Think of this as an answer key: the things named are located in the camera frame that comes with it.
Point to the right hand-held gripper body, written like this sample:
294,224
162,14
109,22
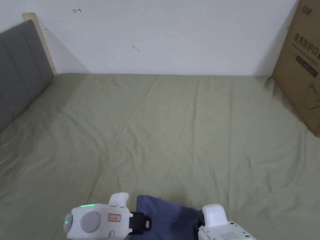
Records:
220,225

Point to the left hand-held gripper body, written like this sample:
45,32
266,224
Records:
100,220

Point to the dark blue shirt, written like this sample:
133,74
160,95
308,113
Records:
170,220

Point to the bed with pale green sheet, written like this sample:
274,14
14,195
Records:
160,140

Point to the grey padded headboard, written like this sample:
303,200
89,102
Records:
20,70

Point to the brown cardboard carton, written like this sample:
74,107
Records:
300,70

